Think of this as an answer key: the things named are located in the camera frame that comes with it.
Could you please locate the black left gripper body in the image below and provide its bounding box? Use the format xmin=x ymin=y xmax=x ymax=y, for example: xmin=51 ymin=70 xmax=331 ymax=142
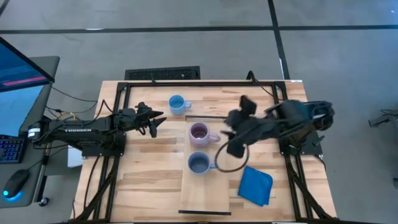
xmin=116 ymin=106 xmax=152 ymax=132

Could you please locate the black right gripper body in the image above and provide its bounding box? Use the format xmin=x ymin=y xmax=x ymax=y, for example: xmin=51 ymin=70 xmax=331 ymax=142
xmin=226 ymin=116 xmax=275 ymax=158

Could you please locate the light blue mug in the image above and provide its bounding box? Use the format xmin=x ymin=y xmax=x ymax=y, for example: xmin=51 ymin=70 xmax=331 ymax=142
xmin=168 ymin=94 xmax=193 ymax=117

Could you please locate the lilac mug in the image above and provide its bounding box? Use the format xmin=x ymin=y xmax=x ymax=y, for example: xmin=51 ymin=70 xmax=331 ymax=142
xmin=188 ymin=121 xmax=222 ymax=149

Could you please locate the grey-blue mug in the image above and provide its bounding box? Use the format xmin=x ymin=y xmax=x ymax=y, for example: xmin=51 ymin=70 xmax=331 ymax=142
xmin=187 ymin=151 xmax=219 ymax=176

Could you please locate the black floor vent grille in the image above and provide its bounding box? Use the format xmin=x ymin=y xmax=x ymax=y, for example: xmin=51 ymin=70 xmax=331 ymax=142
xmin=124 ymin=65 xmax=201 ymax=81

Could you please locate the blue cloth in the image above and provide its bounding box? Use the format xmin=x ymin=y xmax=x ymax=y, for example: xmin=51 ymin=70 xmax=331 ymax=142
xmin=238 ymin=166 xmax=274 ymax=207

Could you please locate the wooden tray board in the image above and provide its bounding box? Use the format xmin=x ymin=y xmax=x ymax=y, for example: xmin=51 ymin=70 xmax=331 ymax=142
xmin=178 ymin=115 xmax=233 ymax=216

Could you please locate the white paper sheet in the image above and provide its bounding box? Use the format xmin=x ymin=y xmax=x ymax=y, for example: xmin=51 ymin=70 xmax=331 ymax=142
xmin=67 ymin=146 xmax=85 ymax=169

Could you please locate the grey side desk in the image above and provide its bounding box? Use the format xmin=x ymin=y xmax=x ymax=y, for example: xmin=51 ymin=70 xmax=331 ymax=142
xmin=0 ymin=55 xmax=61 ymax=208

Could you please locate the computer monitor blue screen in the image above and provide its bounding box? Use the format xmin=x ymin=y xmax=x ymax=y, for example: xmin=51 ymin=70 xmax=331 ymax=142
xmin=0 ymin=36 xmax=56 ymax=138

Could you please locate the backlit keyboard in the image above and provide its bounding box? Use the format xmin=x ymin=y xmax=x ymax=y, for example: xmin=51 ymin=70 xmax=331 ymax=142
xmin=0 ymin=134 xmax=26 ymax=164

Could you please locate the black computer mouse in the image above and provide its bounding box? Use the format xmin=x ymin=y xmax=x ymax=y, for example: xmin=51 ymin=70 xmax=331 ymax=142
xmin=2 ymin=169 xmax=30 ymax=199

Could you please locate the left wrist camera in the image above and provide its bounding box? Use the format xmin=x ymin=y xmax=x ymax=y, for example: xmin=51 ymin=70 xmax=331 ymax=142
xmin=135 ymin=101 xmax=154 ymax=114

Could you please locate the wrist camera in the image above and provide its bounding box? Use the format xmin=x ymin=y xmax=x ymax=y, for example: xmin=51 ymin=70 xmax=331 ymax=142
xmin=135 ymin=101 xmax=154 ymax=114
xmin=239 ymin=94 xmax=257 ymax=116

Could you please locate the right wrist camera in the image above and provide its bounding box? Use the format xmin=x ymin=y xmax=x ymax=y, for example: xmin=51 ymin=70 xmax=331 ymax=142
xmin=239 ymin=94 xmax=257 ymax=116

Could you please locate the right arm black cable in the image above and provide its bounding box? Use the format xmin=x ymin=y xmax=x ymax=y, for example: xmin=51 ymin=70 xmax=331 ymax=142
xmin=214 ymin=138 xmax=250 ymax=173

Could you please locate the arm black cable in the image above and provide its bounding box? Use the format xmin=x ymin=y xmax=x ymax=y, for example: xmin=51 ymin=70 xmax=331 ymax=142
xmin=214 ymin=138 xmax=250 ymax=173
xmin=94 ymin=98 xmax=115 ymax=116

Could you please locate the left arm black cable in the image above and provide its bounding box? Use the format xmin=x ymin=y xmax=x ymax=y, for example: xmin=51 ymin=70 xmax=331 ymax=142
xmin=94 ymin=98 xmax=115 ymax=116

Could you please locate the black table frame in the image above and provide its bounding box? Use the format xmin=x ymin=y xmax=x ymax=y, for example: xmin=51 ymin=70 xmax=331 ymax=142
xmin=70 ymin=80 xmax=340 ymax=224

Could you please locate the yellow cable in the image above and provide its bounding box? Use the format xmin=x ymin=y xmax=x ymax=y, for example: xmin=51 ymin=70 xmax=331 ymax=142
xmin=55 ymin=111 xmax=76 ymax=122

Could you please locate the black stand with cables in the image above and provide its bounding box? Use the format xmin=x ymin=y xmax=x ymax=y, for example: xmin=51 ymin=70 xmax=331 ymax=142
xmin=368 ymin=108 xmax=398 ymax=128

